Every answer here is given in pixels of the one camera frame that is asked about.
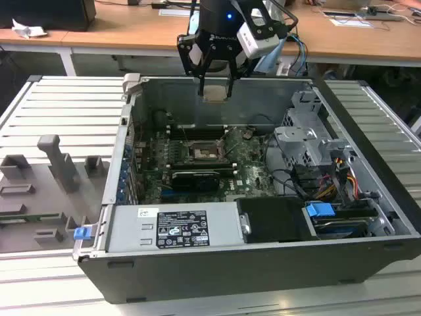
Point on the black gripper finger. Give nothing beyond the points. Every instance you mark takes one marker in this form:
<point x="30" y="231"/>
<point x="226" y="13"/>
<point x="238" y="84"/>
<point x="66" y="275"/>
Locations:
<point x="238" y="66"/>
<point x="185" y="56"/>

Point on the silver CPU chip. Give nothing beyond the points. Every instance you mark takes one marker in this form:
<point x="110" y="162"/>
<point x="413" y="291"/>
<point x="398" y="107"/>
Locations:
<point x="215" y="93"/>

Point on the black RAM slot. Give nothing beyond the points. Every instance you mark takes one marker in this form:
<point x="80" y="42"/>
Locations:
<point x="184" y="163"/>
<point x="227" y="168"/>
<point x="197" y="131"/>
<point x="197" y="134"/>
<point x="197" y="137"/>
<point x="197" y="128"/>

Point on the CPU socket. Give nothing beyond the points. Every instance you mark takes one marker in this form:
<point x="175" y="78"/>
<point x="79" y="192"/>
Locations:
<point x="202" y="154"/>

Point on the pale blue teach pendant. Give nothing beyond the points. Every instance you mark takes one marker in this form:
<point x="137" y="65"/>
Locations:
<point x="268" y="62"/>

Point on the white paper sheet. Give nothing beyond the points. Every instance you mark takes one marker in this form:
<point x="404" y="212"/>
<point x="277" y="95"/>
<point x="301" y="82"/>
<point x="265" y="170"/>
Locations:
<point x="174" y="12"/>
<point x="352" y="23"/>

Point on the wooden desk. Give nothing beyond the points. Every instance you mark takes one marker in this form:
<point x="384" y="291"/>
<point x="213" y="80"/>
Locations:
<point x="148" y="29"/>

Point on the round coin battery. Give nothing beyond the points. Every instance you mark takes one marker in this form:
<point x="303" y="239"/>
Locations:
<point x="247" y="134"/>

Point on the metal disk bay cage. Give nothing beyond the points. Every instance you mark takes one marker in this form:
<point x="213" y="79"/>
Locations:
<point x="296" y="138"/>

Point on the green motherboard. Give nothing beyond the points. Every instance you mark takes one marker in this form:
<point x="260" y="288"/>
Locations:
<point x="253" y="177"/>

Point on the black graphics card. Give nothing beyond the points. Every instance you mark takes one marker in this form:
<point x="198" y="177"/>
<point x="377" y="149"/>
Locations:
<point x="194" y="181"/>

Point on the black box on desk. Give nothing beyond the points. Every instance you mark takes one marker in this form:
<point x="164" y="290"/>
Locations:
<point x="49" y="14"/>

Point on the grey power strip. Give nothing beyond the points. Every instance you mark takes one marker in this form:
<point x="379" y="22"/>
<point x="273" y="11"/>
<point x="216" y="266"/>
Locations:
<point x="385" y="17"/>

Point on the black plastic shroud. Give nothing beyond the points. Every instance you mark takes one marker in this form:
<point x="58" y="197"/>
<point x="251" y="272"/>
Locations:
<point x="276" y="220"/>

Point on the crumpled white paper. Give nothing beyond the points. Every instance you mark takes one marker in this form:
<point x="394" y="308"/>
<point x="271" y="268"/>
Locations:
<point x="28" y="30"/>

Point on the hard disk in blue carrier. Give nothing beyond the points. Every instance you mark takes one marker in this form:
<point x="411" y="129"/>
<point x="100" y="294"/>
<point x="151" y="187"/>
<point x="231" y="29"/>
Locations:
<point x="319" y="210"/>

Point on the grey power supply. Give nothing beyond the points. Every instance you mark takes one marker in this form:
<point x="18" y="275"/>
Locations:
<point x="131" y="230"/>

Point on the grey parts rack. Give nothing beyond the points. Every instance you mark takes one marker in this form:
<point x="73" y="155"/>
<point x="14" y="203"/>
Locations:
<point x="39" y="184"/>

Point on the blue plastic case latch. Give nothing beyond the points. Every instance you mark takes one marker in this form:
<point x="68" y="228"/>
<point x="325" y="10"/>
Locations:
<point x="82" y="233"/>

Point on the black open PC case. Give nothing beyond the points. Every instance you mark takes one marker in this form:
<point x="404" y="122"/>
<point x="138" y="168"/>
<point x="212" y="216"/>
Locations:
<point x="230" y="276"/>

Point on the green RAM stick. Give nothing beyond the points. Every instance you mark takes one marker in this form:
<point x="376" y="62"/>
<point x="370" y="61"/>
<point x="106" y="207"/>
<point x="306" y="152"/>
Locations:
<point x="29" y="217"/>

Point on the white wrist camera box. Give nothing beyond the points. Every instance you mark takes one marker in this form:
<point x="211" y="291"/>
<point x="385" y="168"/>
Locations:
<point x="196" y="54"/>
<point x="256" y="42"/>

